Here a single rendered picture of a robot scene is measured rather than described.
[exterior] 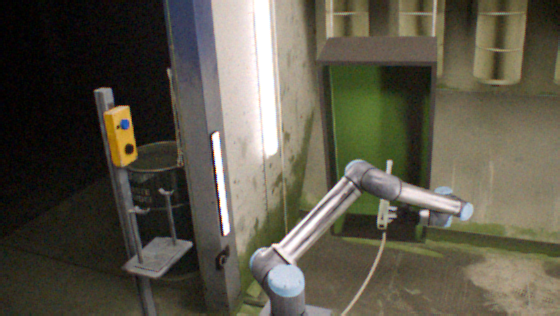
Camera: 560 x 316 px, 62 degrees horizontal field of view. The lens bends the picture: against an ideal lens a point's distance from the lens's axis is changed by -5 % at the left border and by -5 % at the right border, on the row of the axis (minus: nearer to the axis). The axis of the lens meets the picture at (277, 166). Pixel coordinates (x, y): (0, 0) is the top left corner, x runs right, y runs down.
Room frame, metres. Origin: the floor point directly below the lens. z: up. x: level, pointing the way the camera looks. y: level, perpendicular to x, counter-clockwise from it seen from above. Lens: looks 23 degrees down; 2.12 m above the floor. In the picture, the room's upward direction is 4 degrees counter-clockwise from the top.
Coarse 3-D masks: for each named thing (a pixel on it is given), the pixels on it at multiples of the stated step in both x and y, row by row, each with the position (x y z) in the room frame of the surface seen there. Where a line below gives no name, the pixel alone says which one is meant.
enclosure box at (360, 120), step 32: (320, 64) 2.49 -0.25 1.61; (352, 64) 2.44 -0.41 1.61; (384, 64) 2.39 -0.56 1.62; (416, 64) 2.34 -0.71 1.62; (320, 96) 2.53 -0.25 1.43; (352, 96) 2.86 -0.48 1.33; (384, 96) 2.80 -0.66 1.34; (416, 96) 2.74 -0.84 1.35; (352, 128) 2.90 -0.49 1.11; (384, 128) 2.84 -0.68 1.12; (416, 128) 2.78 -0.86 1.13; (352, 160) 2.95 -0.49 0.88; (384, 160) 2.88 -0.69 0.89; (416, 160) 2.82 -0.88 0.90; (352, 224) 2.80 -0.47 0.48
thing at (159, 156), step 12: (156, 144) 3.52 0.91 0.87; (168, 144) 3.52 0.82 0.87; (180, 144) 3.50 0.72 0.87; (144, 156) 3.31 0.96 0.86; (156, 156) 3.29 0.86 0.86; (168, 156) 3.27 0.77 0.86; (180, 156) 3.26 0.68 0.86; (132, 168) 3.08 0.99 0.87; (144, 168) 3.08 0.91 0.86; (156, 168) 3.07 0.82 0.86
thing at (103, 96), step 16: (96, 96) 2.12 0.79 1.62; (112, 160) 2.12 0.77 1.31; (112, 176) 2.12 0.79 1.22; (128, 192) 2.14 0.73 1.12; (128, 208) 2.12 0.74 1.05; (128, 224) 2.10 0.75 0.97; (128, 240) 2.12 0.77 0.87; (128, 256) 2.12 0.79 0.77; (144, 288) 2.11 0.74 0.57; (144, 304) 2.11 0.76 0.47
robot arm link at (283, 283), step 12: (264, 276) 1.75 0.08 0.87; (276, 276) 1.69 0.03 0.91; (288, 276) 1.68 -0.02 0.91; (300, 276) 1.68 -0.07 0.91; (264, 288) 1.72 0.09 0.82; (276, 288) 1.63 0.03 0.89; (288, 288) 1.62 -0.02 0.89; (300, 288) 1.65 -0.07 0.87; (276, 300) 1.63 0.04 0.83; (288, 300) 1.62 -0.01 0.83; (300, 300) 1.64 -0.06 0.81; (276, 312) 1.64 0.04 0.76; (288, 312) 1.62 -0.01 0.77; (300, 312) 1.64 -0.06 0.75
